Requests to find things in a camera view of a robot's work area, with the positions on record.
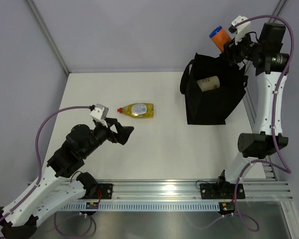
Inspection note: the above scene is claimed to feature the left aluminium frame post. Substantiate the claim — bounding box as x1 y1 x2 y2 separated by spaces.
24 0 71 76

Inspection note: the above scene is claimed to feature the black canvas bag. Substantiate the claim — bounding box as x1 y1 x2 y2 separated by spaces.
180 53 248 125

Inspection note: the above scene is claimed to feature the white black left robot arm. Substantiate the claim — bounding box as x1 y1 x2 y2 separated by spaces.
0 118 134 239

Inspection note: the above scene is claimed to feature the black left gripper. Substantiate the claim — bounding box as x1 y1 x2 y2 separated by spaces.
81 118 133 158

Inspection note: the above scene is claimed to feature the orange blue cologne bottle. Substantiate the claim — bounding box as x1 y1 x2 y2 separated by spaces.
209 26 232 52

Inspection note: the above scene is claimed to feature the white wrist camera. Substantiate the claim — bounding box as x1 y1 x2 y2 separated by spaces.
228 15 251 45
89 104 109 127

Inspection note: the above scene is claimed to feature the cream lotion pump bottle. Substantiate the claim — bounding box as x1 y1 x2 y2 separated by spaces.
197 76 220 92

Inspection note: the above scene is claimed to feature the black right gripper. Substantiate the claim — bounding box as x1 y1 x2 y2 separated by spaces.
219 29 263 67

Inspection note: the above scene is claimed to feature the aluminium frame post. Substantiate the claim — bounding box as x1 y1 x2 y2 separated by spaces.
24 0 71 76
272 0 288 16

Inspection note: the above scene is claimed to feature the white slotted cable duct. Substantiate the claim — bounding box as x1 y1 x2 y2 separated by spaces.
60 202 220 212

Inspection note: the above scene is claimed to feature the aluminium mounting rail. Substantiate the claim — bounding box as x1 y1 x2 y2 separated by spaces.
27 179 294 202

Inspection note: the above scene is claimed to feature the yellow dish soap bottle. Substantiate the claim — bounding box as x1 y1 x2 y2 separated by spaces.
117 103 154 118

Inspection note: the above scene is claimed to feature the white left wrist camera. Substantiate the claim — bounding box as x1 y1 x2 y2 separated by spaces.
89 104 109 127

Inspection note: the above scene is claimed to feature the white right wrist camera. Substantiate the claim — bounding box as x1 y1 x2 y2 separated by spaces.
228 15 251 45

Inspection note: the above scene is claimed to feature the right aluminium frame post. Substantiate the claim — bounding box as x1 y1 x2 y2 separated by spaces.
272 0 288 16

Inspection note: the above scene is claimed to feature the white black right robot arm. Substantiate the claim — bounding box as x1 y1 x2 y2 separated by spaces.
210 16 294 200

